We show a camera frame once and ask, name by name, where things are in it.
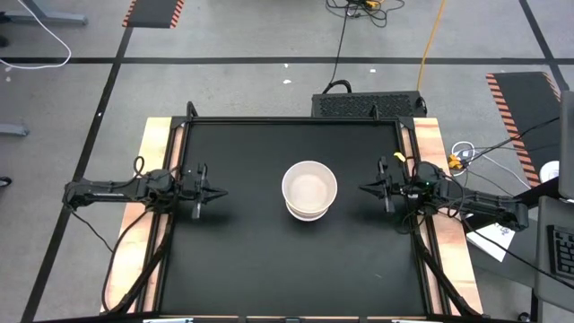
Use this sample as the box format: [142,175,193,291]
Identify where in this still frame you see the black power cable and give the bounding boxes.
[322,8,353,95]

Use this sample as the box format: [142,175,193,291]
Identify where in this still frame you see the black perforated computer tower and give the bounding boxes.
[310,91,428,119]

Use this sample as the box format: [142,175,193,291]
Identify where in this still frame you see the black keyboard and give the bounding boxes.
[546,223,574,282]

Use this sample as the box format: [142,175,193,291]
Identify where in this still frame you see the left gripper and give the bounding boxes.
[181,163,229,220]

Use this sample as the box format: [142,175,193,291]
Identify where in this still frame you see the white floor cable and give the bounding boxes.
[0,0,73,71]

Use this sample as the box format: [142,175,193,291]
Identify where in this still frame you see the grey desk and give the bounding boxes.
[533,195,574,315]

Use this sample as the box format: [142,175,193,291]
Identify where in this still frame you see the large beige bowl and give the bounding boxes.
[281,160,339,215]

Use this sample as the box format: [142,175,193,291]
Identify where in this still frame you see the white paper sheet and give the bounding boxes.
[465,223,516,263]

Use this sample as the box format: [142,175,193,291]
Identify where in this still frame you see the grey monitor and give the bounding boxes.
[559,89,574,201]

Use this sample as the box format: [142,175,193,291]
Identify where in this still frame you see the thin white cable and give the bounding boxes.
[450,141,533,189]

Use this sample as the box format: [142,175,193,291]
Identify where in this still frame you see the yellow cable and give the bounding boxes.
[416,0,448,92]

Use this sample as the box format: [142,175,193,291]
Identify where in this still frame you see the tangled black cables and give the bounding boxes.
[326,0,404,29]

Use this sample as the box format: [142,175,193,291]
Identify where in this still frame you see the white round cup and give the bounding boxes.
[539,160,561,184]

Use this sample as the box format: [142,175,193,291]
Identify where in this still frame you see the white ridged bowl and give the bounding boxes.
[285,200,336,223]

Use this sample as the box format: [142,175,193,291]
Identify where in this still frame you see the hazard-striped black floor mat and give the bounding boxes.
[485,71,562,188]
[122,0,186,30]

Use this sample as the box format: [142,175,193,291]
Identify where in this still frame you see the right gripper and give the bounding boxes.
[358,155,422,214]

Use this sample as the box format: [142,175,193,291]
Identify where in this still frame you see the grey desk foot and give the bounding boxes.
[0,124,30,137]
[7,0,89,26]

